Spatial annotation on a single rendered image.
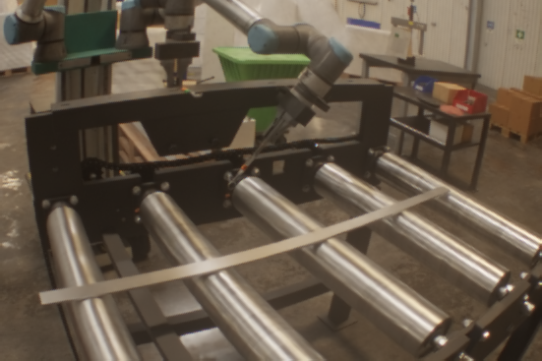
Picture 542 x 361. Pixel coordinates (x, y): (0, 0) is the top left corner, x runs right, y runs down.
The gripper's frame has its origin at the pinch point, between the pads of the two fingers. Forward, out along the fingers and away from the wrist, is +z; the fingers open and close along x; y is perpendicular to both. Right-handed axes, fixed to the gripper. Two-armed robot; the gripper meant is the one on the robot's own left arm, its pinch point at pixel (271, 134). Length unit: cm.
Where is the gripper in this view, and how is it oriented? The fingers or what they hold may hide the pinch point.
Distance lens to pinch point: 133.3
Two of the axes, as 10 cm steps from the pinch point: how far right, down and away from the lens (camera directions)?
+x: 3.6, 5.6, -7.4
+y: -7.0, -3.6, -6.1
